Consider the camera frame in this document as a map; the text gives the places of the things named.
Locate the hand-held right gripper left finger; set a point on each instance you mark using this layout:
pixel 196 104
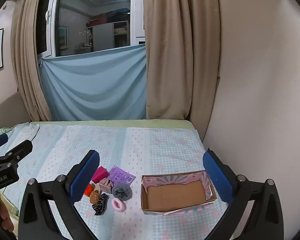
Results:
pixel 86 176

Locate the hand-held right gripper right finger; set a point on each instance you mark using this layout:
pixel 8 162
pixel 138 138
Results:
pixel 216 177

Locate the pink beige bow pouch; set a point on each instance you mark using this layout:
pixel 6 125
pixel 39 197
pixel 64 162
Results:
pixel 105 183

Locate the black printed scrunchie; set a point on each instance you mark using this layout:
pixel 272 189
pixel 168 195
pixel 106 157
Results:
pixel 101 201

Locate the grey sock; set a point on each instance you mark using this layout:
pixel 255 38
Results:
pixel 122 192

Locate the cardboard box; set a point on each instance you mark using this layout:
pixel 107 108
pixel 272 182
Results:
pixel 175 195

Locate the pink fluffy scrunchie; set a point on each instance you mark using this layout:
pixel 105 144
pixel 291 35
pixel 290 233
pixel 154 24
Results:
pixel 118 208

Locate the person's left hand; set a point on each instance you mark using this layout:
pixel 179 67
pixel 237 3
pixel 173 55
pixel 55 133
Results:
pixel 6 216

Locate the magenta small box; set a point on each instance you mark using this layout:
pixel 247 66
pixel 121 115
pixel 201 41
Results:
pixel 99 175

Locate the grey beige sofa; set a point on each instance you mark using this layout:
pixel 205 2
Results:
pixel 10 112

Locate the purple plastic packet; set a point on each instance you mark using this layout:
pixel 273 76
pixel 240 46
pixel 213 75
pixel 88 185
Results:
pixel 121 176

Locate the pale green bed sheet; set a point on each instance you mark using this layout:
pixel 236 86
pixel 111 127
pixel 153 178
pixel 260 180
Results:
pixel 115 123

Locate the beige curtain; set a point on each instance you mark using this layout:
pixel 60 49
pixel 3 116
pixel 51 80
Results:
pixel 27 55
pixel 180 55

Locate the light blue hanging cloth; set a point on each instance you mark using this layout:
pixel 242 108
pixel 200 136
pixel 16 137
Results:
pixel 95 85

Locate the white framed window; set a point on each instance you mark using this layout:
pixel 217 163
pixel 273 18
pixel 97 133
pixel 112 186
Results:
pixel 90 17

